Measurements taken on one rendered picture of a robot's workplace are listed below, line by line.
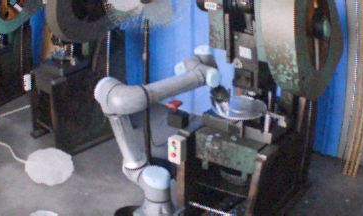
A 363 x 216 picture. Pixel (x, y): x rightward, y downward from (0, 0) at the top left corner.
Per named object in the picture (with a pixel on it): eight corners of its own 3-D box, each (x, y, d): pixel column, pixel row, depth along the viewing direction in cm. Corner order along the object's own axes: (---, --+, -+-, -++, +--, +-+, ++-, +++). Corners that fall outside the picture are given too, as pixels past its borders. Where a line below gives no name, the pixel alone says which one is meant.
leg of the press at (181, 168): (182, 226, 280) (182, 85, 246) (167, 220, 286) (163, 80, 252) (261, 171, 346) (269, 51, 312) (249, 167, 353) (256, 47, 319)
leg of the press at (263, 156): (250, 248, 248) (276, 113, 214) (235, 244, 255) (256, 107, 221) (312, 185, 315) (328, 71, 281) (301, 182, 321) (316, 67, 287)
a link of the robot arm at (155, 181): (154, 203, 210) (152, 180, 205) (138, 191, 220) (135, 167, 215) (176, 197, 216) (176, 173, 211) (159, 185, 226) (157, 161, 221)
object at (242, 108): (248, 124, 233) (249, 123, 233) (200, 109, 250) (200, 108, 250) (275, 106, 254) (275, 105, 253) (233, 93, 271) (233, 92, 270)
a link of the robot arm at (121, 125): (143, 193, 220) (104, 93, 192) (126, 180, 231) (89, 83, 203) (163, 182, 225) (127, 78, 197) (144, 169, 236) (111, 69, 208)
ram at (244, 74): (253, 90, 243) (252, 35, 232) (229, 83, 252) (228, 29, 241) (268, 82, 256) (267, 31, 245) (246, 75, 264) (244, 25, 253)
